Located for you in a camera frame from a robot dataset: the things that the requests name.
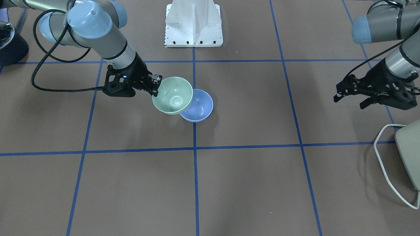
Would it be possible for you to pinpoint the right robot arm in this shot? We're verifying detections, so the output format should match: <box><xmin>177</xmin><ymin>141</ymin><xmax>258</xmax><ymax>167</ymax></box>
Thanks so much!
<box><xmin>1</xmin><ymin>0</ymin><xmax>162</xmax><ymax>97</ymax></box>

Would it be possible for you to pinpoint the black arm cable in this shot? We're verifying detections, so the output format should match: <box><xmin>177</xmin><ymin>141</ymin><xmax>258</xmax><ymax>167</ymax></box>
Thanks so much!
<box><xmin>31</xmin><ymin>9</ymin><xmax>109</xmax><ymax>92</ymax></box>
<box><xmin>346</xmin><ymin>0</ymin><xmax>420</xmax><ymax>82</ymax></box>

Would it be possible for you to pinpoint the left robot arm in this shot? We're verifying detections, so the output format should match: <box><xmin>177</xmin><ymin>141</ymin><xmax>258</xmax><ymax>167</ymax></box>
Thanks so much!
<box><xmin>333</xmin><ymin>0</ymin><xmax>420</xmax><ymax>110</ymax></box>

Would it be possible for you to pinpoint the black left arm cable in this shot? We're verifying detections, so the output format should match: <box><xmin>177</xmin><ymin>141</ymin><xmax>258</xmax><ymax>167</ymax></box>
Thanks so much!
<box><xmin>346</xmin><ymin>0</ymin><xmax>420</xmax><ymax>82</ymax></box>

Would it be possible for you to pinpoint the brown paper table mat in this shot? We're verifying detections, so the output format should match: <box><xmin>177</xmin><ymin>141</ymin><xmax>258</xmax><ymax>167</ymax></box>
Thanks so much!
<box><xmin>1</xmin><ymin>0</ymin><xmax>419</xmax><ymax>236</ymax></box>

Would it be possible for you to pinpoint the blue bowl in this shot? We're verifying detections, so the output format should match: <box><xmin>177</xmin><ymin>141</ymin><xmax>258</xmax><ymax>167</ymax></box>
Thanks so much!
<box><xmin>180</xmin><ymin>89</ymin><xmax>214</xmax><ymax>123</ymax></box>

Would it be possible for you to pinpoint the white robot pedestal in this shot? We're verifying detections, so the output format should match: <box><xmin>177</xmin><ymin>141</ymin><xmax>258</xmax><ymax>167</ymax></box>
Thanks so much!
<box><xmin>164</xmin><ymin>0</ymin><xmax>223</xmax><ymax>48</ymax></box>

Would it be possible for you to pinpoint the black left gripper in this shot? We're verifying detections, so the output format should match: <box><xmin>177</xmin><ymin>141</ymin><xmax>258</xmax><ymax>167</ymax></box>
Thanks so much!
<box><xmin>333</xmin><ymin>59</ymin><xmax>410</xmax><ymax>109</ymax></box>

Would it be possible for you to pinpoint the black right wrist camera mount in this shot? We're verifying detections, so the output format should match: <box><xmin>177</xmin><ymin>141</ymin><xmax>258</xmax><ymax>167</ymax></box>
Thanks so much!
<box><xmin>102</xmin><ymin>65</ymin><xmax>136</xmax><ymax>98</ymax></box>

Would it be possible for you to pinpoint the green bowl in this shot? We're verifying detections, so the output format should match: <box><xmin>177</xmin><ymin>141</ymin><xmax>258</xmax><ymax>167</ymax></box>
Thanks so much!
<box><xmin>152</xmin><ymin>77</ymin><xmax>193</xmax><ymax>115</ymax></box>

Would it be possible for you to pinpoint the cream toaster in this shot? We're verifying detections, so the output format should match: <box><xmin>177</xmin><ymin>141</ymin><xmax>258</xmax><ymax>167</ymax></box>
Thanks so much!
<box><xmin>394</xmin><ymin>120</ymin><xmax>420</xmax><ymax>191</ymax></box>

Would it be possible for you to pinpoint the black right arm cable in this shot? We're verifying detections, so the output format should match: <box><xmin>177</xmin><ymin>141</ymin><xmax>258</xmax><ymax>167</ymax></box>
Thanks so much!
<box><xmin>31</xmin><ymin>9</ymin><xmax>109</xmax><ymax>92</ymax></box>

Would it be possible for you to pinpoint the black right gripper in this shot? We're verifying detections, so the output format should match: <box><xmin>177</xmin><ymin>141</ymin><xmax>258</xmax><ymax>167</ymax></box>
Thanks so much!
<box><xmin>125</xmin><ymin>53</ymin><xmax>163</xmax><ymax>97</ymax></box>

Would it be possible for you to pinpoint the dark blue saucepan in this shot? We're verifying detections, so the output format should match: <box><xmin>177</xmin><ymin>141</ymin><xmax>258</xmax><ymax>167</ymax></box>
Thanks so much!
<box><xmin>0</xmin><ymin>9</ymin><xmax>29</xmax><ymax>66</ymax></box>

